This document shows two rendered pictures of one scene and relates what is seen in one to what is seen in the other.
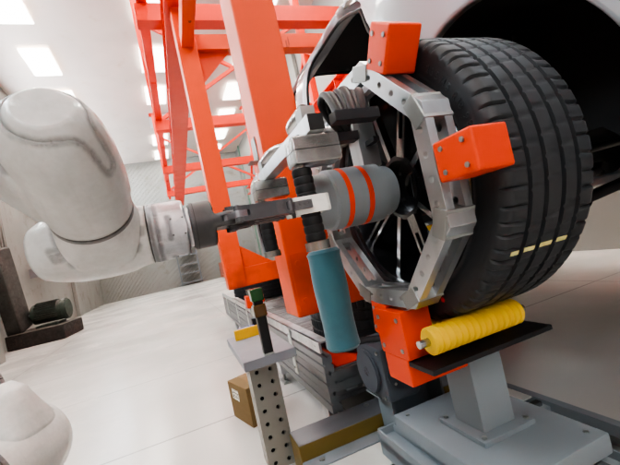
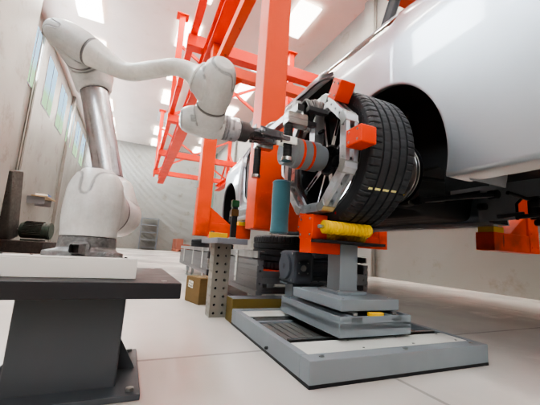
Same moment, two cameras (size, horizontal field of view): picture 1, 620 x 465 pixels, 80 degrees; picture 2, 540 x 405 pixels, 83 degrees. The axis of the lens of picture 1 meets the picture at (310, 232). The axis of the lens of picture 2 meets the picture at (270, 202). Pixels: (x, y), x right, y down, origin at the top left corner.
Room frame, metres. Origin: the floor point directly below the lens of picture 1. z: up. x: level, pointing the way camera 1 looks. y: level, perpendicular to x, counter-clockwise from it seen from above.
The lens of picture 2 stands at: (-0.50, 0.11, 0.40)
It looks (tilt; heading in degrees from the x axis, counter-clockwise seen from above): 9 degrees up; 357
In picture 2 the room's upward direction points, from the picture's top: 4 degrees clockwise
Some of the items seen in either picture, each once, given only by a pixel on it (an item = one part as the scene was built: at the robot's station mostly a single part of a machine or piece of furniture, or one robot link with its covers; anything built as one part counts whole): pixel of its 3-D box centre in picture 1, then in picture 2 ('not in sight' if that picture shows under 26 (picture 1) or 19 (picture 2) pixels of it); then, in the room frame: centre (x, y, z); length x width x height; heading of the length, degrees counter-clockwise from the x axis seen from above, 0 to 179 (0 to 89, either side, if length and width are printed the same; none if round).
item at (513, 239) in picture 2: not in sight; (502, 232); (2.19, -2.21, 0.69); 0.52 x 0.17 x 0.35; 110
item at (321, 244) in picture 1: (309, 207); (288, 141); (0.66, -0.01, 0.83); 0.04 x 0.04 x 0.16
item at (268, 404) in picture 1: (268, 404); (218, 279); (1.40, 0.29, 0.21); 0.10 x 0.10 x 0.42; 20
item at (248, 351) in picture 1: (257, 346); (222, 241); (1.37, 0.28, 0.44); 0.43 x 0.17 x 0.03; 20
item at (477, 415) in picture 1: (476, 385); (341, 271); (0.95, -0.33, 0.32); 0.40 x 0.30 x 0.28; 20
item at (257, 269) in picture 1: (270, 259); (228, 223); (3.31, 0.39, 0.69); 0.52 x 0.17 x 0.35; 110
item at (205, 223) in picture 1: (218, 221); (250, 132); (0.60, 0.14, 0.83); 0.09 x 0.08 x 0.07; 110
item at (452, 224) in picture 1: (374, 192); (315, 157); (0.90, -0.17, 0.85); 0.54 x 0.07 x 0.54; 20
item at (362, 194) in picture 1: (347, 196); (302, 154); (0.87, -0.10, 0.85); 0.21 x 0.14 x 0.14; 110
